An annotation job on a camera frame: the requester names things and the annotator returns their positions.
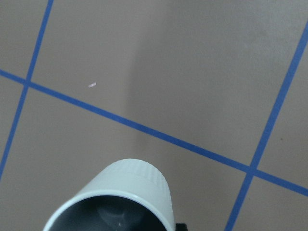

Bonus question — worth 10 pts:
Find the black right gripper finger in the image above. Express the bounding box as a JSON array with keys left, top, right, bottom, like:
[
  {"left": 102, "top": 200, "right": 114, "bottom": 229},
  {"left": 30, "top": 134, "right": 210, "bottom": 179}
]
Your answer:
[{"left": 176, "top": 223, "right": 187, "bottom": 231}]

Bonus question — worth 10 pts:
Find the white mug grey inside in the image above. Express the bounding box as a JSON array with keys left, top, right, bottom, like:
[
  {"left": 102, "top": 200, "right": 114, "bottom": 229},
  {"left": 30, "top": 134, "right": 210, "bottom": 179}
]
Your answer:
[{"left": 43, "top": 159, "right": 176, "bottom": 231}]

